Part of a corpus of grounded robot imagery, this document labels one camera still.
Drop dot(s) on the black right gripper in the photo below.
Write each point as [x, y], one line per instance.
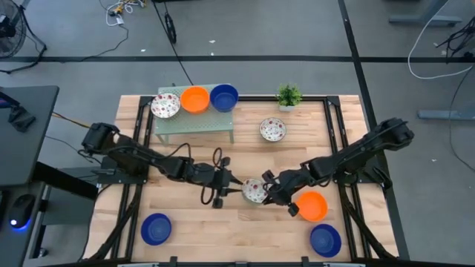
[291, 183]

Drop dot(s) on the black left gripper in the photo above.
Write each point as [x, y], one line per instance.
[219, 181]

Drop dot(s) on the green bowl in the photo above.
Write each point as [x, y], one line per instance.
[272, 129]
[253, 191]
[165, 105]

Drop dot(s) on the orange plastic bowl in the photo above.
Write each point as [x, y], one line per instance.
[194, 99]
[313, 206]

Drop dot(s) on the blue plastic bowl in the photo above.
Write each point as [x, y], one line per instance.
[326, 240]
[224, 97]
[156, 228]

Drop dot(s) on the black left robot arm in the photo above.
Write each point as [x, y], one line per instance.
[148, 159]

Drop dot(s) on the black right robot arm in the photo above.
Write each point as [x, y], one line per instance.
[352, 153]

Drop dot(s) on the small green mesh table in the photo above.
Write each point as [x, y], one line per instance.
[200, 124]

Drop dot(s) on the artificial plant, white pot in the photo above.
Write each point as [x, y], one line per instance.
[289, 95]

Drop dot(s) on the grey desk foot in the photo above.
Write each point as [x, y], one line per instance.
[445, 115]
[426, 20]

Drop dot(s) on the white power strip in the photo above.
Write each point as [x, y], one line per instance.
[119, 20]

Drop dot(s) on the black desk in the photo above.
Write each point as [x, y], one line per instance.
[29, 155]

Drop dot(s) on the black computer mouse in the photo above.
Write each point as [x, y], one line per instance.
[22, 209]

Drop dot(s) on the black angular object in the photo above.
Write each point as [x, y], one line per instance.
[22, 118]

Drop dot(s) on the grey side desk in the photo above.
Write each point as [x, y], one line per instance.
[15, 248]

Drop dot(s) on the black aluminium rig frame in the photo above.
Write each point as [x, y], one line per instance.
[259, 98]

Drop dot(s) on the black pedestal fan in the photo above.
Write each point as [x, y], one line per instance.
[7, 29]

